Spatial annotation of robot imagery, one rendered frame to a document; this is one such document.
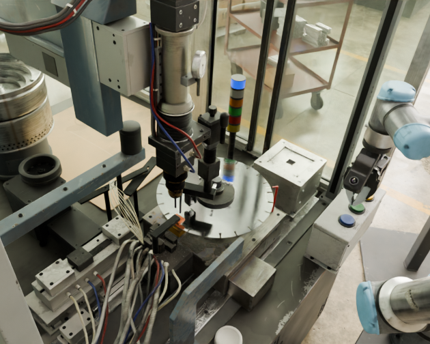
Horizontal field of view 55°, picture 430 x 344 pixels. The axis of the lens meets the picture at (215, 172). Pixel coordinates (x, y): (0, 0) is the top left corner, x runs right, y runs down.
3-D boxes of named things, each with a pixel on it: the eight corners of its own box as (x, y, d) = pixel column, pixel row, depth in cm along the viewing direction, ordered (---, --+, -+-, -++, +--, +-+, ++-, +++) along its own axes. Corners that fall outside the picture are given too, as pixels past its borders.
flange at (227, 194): (192, 204, 114) (192, 197, 113) (198, 178, 123) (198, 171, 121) (233, 209, 114) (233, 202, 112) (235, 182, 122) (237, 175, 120)
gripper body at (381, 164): (384, 175, 112) (400, 138, 105) (372, 191, 107) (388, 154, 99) (357, 162, 116) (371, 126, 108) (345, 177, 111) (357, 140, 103)
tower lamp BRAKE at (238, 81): (236, 81, 132) (237, 72, 130) (248, 86, 130) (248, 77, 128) (227, 86, 129) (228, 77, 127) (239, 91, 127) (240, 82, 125)
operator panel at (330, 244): (342, 207, 146) (354, 175, 136) (372, 223, 141) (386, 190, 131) (303, 256, 128) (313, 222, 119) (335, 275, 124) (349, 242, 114)
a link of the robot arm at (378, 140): (393, 140, 96) (360, 125, 100) (387, 155, 99) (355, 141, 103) (404, 126, 101) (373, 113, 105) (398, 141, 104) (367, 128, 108)
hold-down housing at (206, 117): (210, 167, 108) (214, 98, 95) (223, 177, 105) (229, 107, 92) (193, 175, 105) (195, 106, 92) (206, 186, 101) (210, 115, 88)
